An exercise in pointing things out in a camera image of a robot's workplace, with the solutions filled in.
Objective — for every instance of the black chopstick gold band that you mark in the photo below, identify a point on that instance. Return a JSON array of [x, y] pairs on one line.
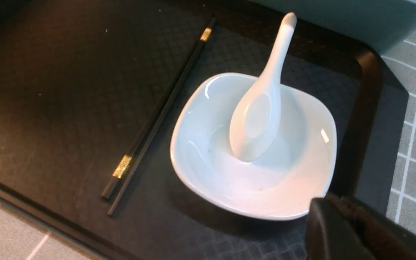
[[186, 67]]

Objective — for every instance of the blue plastic bin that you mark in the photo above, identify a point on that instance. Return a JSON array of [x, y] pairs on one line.
[[381, 24]]

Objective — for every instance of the white ceramic spoon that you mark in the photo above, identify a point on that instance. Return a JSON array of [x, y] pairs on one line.
[[255, 121]]

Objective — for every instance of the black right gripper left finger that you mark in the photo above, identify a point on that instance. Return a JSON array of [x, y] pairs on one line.
[[329, 236]]

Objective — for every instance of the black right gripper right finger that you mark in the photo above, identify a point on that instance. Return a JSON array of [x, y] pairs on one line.
[[380, 236]]

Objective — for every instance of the white square dish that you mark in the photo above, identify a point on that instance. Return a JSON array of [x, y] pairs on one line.
[[279, 185]]

